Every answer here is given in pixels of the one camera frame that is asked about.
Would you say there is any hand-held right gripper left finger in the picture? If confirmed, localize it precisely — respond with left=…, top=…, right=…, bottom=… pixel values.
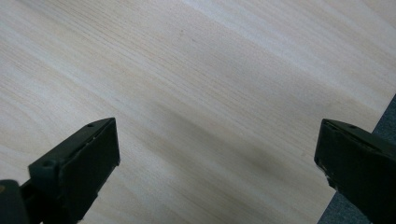
left=20, top=117, right=121, bottom=224

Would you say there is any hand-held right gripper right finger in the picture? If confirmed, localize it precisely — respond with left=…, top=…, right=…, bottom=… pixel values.
left=314, top=118, right=396, bottom=224

